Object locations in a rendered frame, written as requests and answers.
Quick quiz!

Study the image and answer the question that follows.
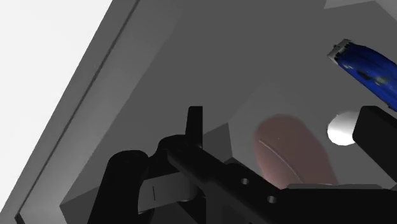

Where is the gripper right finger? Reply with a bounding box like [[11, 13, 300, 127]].
[[352, 106, 397, 184]]

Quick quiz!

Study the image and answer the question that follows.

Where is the white round thing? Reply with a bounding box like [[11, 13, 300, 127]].
[[327, 111, 361, 146]]

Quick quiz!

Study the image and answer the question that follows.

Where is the blue bottle with grey cap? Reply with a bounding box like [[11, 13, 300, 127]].
[[327, 38, 397, 113]]

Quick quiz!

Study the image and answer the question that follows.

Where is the reddish brown oval dish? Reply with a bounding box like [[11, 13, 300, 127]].
[[254, 114, 339, 190]]

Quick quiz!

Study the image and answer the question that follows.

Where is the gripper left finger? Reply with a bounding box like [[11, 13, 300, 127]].
[[88, 106, 281, 224]]

